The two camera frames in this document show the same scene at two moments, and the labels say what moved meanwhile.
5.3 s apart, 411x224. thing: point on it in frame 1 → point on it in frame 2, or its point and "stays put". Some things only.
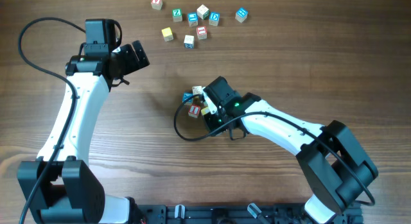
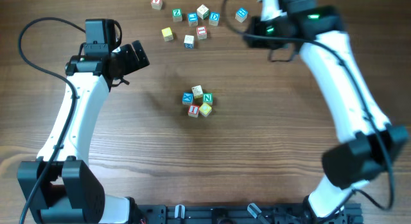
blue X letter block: [185, 96] stays put
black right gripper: [209, 119] → [257, 43]
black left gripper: [133, 63] stays put
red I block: [194, 110] stays put
